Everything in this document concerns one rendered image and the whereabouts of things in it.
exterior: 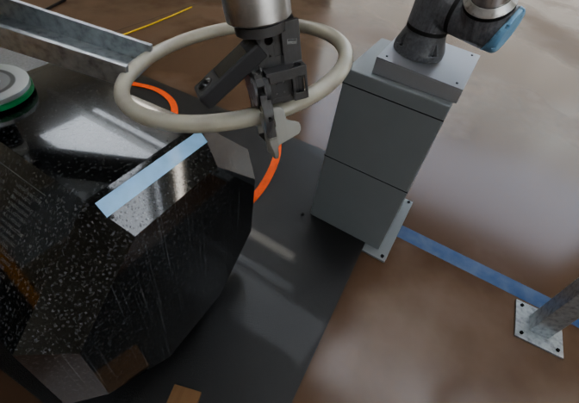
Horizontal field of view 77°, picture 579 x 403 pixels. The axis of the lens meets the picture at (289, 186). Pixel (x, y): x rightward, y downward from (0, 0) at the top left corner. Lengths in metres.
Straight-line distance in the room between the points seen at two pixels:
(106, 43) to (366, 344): 1.39
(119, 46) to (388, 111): 0.93
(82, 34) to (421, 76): 1.03
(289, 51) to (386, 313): 1.38
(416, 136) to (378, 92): 0.22
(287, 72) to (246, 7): 0.11
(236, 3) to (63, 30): 0.61
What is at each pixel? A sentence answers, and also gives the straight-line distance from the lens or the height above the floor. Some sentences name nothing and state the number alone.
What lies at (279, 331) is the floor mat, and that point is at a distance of 1.57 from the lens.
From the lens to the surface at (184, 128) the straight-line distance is 0.61.
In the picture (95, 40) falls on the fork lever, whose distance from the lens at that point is 1.00.
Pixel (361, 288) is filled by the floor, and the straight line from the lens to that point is 1.76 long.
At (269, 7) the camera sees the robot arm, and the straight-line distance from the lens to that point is 0.50.
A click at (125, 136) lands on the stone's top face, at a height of 0.87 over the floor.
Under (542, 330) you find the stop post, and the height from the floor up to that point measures 0.05.
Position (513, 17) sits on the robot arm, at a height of 1.14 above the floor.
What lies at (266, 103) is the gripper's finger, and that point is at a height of 1.17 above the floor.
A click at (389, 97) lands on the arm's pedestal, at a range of 1.42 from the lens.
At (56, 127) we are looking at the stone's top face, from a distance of 1.06.
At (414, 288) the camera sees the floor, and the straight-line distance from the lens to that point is 1.86.
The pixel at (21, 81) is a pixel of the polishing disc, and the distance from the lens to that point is 1.21.
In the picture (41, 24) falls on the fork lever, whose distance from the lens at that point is 1.07.
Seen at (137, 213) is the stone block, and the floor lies 0.81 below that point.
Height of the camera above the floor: 1.45
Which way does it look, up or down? 44 degrees down
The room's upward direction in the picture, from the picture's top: 10 degrees clockwise
